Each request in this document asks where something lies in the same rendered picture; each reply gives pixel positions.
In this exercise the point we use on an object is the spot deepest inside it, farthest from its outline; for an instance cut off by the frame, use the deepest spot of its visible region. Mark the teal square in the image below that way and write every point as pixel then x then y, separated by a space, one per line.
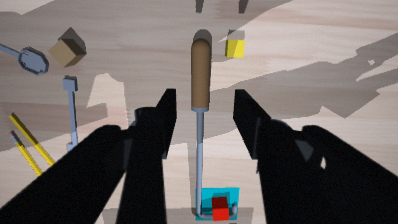
pixel 232 195

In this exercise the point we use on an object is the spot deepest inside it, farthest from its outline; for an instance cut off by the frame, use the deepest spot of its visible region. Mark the steel hook with wooden handle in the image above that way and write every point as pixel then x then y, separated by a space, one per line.
pixel 200 88

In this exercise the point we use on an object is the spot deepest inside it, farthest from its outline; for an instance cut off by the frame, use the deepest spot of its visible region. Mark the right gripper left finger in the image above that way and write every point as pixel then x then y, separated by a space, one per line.
pixel 74 189

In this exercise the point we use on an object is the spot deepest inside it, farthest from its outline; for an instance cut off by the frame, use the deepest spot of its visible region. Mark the yellow pencil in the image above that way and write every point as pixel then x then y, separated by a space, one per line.
pixel 32 140
pixel 25 153

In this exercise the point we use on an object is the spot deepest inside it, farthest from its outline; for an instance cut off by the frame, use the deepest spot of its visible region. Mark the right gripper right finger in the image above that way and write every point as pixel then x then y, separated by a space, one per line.
pixel 356 188

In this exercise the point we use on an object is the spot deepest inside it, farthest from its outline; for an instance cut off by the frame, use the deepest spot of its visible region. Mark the yellow cube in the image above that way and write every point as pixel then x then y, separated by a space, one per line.
pixel 234 48

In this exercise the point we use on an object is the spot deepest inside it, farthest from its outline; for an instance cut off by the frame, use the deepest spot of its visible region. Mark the red block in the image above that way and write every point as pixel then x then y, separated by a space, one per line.
pixel 220 208

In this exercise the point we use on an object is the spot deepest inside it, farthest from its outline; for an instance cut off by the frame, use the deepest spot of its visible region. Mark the tan cube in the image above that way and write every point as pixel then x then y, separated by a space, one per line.
pixel 67 52

